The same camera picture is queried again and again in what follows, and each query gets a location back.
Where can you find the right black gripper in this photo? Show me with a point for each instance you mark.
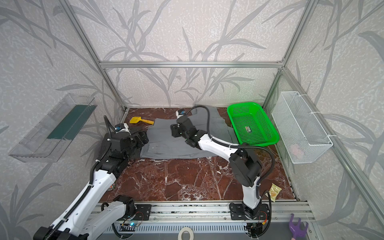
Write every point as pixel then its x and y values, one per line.
pixel 175 130

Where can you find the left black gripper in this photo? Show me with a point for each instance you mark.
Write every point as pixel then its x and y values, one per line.
pixel 141 138

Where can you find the light grey long sleeve shirt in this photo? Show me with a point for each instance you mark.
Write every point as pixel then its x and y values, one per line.
pixel 163 145

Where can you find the green plastic basket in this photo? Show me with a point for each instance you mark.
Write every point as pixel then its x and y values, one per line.
pixel 253 115

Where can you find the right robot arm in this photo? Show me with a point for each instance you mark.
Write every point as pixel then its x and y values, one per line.
pixel 246 165

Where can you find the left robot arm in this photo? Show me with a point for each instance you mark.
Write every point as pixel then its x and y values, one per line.
pixel 120 145

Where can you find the yellow toy hammer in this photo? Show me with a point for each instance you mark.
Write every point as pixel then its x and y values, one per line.
pixel 135 120

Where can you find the basket barcode sticker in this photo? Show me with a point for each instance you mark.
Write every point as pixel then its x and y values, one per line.
pixel 248 129

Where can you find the white tape roll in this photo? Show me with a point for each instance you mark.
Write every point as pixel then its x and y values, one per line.
pixel 186 231

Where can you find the yellow snack packet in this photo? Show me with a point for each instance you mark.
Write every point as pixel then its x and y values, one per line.
pixel 274 191

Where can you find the purple plastic toy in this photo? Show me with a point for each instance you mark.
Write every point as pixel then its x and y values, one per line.
pixel 296 230

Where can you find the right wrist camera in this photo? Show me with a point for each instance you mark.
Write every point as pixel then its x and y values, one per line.
pixel 180 113

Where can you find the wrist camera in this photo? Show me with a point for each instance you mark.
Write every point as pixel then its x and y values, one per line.
pixel 122 127
pixel 180 113

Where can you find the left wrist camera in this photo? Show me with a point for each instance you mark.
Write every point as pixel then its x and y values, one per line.
pixel 122 127

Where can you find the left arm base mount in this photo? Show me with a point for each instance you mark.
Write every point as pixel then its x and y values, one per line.
pixel 142 214

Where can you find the clear acrylic wall shelf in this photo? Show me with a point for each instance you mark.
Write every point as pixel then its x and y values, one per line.
pixel 50 138

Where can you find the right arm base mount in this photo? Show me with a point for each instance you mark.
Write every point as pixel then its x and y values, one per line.
pixel 261 215

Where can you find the pink item in wire basket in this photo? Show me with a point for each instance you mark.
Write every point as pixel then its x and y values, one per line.
pixel 296 151

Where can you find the white wire mesh basket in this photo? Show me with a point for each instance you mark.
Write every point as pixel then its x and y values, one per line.
pixel 297 124

